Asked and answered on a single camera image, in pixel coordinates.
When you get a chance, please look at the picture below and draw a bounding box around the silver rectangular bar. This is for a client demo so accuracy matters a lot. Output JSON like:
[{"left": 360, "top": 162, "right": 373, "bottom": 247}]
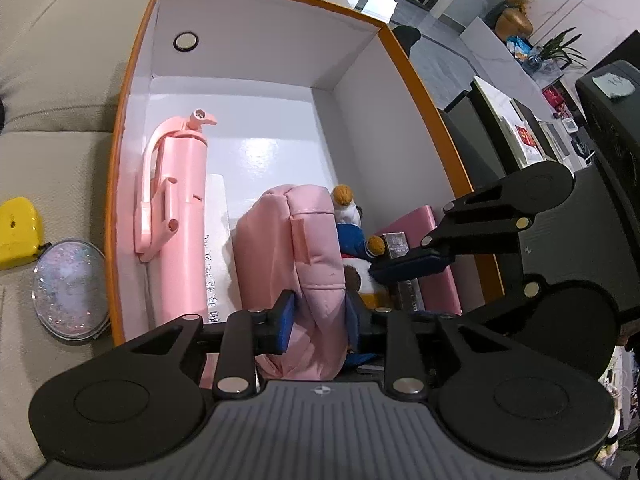
[{"left": 384, "top": 231, "right": 427, "bottom": 312}]

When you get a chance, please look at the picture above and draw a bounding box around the pink water bottle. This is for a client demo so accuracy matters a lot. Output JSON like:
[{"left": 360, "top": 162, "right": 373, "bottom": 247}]
[{"left": 134, "top": 107, "right": 219, "bottom": 326}]

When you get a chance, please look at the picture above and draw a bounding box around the pink flat case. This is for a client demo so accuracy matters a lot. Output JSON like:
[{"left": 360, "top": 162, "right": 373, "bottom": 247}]
[{"left": 372, "top": 205, "right": 464, "bottom": 317}]

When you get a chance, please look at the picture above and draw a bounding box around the green potted plant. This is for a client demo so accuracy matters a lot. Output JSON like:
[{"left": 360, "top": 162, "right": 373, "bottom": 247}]
[{"left": 540, "top": 27, "right": 589, "bottom": 69}]

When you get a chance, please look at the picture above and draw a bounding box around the golden vase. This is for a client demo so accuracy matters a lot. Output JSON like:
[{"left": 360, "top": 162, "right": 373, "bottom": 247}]
[{"left": 495, "top": 7, "right": 535, "bottom": 37}]

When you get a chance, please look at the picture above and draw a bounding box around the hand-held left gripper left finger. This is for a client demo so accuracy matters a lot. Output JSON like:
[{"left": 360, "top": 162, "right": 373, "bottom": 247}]
[{"left": 125, "top": 289, "right": 297, "bottom": 400}]

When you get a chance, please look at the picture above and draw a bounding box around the white low cabinet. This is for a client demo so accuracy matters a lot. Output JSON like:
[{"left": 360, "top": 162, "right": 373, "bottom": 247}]
[{"left": 459, "top": 15, "right": 566, "bottom": 111}]

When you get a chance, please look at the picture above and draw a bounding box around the beige sofa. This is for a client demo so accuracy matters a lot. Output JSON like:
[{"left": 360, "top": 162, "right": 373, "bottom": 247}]
[{"left": 0, "top": 0, "right": 353, "bottom": 466}]

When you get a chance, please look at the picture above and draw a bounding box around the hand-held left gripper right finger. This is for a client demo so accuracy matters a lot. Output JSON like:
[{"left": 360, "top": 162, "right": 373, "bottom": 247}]
[{"left": 344, "top": 290, "right": 506, "bottom": 399}]

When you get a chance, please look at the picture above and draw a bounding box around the pink pouch bag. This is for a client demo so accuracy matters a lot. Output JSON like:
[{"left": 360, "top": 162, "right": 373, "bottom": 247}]
[{"left": 232, "top": 185, "right": 352, "bottom": 381}]

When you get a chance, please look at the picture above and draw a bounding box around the round glitter compact mirror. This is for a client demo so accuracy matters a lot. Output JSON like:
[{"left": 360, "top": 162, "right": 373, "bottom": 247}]
[{"left": 31, "top": 240, "right": 109, "bottom": 344}]

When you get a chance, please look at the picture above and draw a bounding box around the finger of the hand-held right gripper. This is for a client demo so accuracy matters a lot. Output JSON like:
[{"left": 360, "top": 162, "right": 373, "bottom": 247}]
[
  {"left": 369, "top": 171, "right": 532, "bottom": 287},
  {"left": 460, "top": 274, "right": 547, "bottom": 333}
]

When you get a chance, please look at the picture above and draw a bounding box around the yellow tape measure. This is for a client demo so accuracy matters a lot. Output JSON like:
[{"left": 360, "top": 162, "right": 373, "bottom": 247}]
[{"left": 0, "top": 196, "right": 45, "bottom": 271}]

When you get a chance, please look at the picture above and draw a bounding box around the black round chair back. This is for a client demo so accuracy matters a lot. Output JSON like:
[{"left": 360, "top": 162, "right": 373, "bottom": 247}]
[{"left": 392, "top": 25, "right": 422, "bottom": 59}]

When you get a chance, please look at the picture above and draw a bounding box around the brown plush toy white outfit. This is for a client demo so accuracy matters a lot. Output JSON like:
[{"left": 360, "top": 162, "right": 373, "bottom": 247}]
[{"left": 331, "top": 185, "right": 390, "bottom": 308}]

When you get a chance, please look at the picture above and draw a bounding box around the orange storage box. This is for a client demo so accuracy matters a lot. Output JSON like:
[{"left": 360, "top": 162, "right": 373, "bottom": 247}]
[{"left": 104, "top": 0, "right": 506, "bottom": 348}]

